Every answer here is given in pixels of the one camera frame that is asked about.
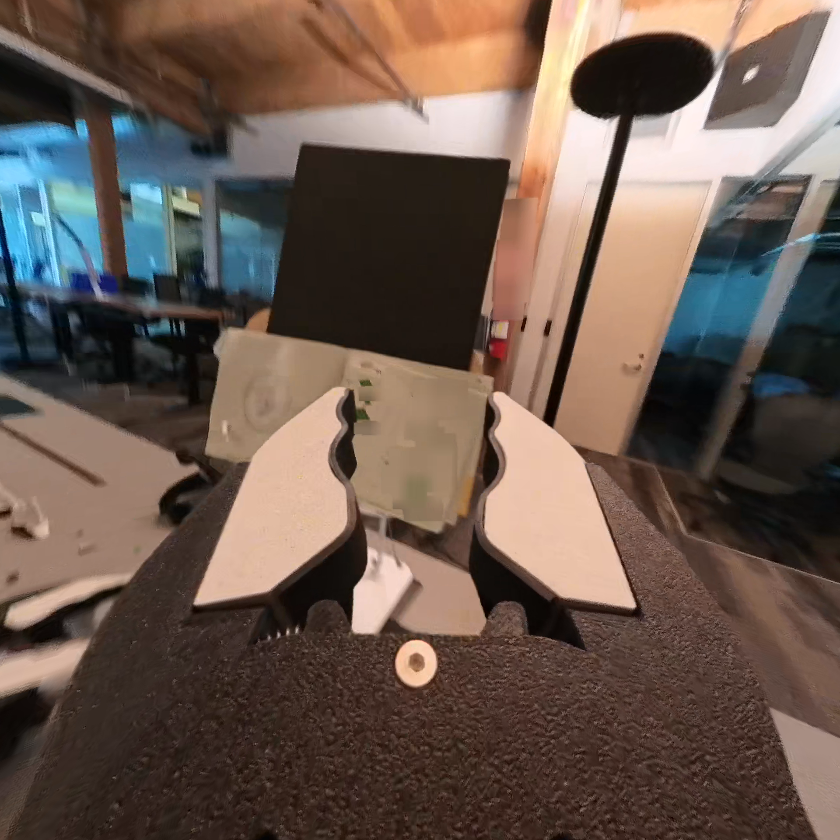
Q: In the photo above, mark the grey square wall panel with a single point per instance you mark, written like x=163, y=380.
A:
x=768, y=72

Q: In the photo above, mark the white door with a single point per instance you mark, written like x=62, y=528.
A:
x=630, y=295

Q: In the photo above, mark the black panel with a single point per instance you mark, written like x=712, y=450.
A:
x=387, y=262

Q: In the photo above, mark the wooden post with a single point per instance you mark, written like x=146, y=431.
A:
x=108, y=197

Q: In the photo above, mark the wooden book stand white base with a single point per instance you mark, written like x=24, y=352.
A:
x=384, y=590

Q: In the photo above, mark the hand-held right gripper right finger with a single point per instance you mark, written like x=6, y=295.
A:
x=551, y=525

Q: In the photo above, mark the long wooden office desk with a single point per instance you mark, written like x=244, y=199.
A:
x=164, y=310

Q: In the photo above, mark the open instruction booklet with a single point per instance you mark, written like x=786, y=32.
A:
x=262, y=394

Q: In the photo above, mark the black floor lamp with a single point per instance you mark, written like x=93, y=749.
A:
x=640, y=72

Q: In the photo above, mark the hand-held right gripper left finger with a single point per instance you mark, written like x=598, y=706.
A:
x=282, y=525

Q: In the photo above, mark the red fire extinguisher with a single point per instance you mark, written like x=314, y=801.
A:
x=499, y=341

